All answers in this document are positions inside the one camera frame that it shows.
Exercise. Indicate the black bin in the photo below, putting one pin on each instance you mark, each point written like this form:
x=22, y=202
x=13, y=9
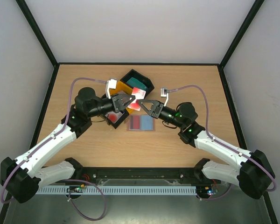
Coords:
x=142, y=78
x=125, y=114

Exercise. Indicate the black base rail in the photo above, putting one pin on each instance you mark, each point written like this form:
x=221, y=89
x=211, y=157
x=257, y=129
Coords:
x=182, y=175

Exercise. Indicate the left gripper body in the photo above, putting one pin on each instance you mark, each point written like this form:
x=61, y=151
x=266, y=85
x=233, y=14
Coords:
x=116, y=103

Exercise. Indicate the teal card stack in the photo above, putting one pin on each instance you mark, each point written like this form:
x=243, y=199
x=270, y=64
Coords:
x=135, y=83

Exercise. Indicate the black enclosure frame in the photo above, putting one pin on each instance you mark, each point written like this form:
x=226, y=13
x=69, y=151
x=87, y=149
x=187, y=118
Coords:
x=6, y=209

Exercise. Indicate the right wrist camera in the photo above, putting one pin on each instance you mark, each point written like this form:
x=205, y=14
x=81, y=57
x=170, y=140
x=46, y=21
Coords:
x=165, y=94

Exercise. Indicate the yellow bin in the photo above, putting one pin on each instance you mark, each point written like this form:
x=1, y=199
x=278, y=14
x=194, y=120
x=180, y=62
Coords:
x=121, y=88

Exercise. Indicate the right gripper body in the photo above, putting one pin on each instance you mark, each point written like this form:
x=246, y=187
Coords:
x=157, y=109

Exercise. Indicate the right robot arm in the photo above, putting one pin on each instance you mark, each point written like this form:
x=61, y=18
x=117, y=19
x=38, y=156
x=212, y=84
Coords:
x=250, y=171

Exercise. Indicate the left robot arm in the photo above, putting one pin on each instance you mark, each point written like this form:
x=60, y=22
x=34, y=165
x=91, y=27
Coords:
x=24, y=175

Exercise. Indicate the red white card stack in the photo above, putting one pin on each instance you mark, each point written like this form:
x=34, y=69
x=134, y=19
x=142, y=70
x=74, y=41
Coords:
x=114, y=116

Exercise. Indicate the grey slotted cable duct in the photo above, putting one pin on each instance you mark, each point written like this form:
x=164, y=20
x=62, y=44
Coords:
x=119, y=190

